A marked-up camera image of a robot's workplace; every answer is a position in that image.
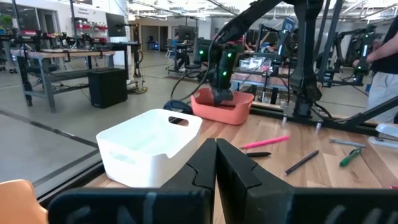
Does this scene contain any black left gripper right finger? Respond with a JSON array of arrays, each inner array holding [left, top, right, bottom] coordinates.
[[216, 138, 398, 224]]

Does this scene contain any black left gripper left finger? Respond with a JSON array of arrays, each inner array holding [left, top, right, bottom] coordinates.
[[48, 138, 217, 224]]

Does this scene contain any black pen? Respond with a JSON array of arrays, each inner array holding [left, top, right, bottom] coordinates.
[[244, 151, 272, 158]]

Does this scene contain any dark grey pencil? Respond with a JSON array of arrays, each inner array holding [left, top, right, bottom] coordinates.
[[283, 149, 320, 177]]

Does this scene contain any pink pencil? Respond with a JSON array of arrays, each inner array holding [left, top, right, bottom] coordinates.
[[239, 134, 290, 150]]

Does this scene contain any green pen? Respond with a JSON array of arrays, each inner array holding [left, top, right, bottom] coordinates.
[[338, 147, 364, 168]]

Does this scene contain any grey pen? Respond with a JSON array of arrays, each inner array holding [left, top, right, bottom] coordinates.
[[328, 138, 368, 149]]

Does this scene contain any orange plastic bin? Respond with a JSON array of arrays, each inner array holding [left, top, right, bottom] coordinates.
[[190, 86, 255, 126]]

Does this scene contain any clear plastic box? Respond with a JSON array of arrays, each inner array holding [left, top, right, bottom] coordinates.
[[239, 55, 271, 71]]

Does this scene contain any black white round object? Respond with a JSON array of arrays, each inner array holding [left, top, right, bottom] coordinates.
[[163, 100, 193, 115]]

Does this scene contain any person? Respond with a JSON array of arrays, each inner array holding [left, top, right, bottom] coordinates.
[[352, 14, 398, 124], [170, 32, 191, 71]]

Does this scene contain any white plastic bin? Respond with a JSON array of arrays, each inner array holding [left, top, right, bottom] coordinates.
[[95, 108, 203, 189]]

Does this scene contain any black cabinet box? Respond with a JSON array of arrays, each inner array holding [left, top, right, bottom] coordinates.
[[87, 67, 129, 110]]

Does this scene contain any black monitor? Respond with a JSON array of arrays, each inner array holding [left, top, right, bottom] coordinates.
[[104, 12, 127, 38]]

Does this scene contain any white stapler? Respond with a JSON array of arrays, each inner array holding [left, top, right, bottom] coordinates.
[[368, 123, 398, 149]]

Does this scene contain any yellow plastic bin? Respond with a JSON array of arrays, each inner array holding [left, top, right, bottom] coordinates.
[[0, 179, 49, 224]]

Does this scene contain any grey metal workbench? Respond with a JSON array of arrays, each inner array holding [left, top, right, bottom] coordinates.
[[9, 46, 116, 113]]

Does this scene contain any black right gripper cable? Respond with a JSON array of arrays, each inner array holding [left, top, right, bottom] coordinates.
[[169, 32, 223, 102]]

